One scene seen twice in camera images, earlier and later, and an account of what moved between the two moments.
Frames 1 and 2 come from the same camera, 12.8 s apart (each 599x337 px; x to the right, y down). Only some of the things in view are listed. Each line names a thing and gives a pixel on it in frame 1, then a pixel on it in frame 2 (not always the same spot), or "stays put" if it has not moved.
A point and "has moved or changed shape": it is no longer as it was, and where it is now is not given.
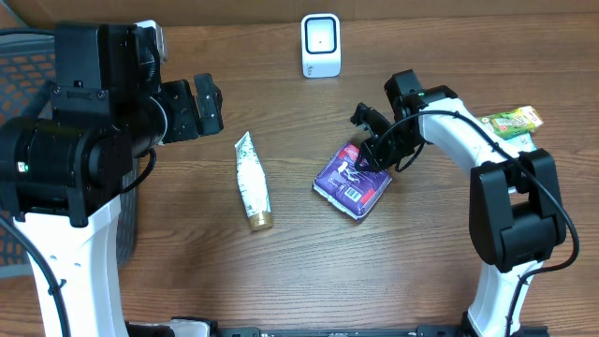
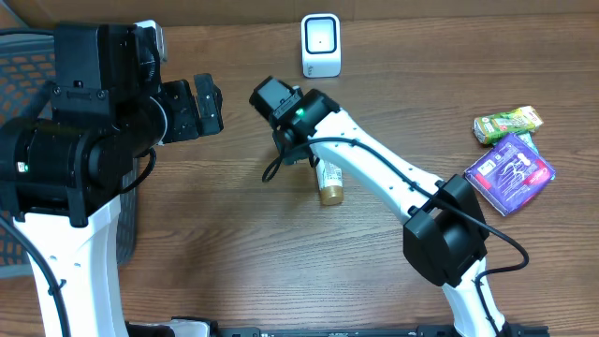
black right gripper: [374, 153] to [296, 153]
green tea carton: [513, 123] stays put
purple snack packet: [342, 183] has moved or changed shape
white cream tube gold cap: [253, 183] to [330, 183]
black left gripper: [190, 124] stays put
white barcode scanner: [321, 45] stays put
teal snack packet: [522, 143] stays put
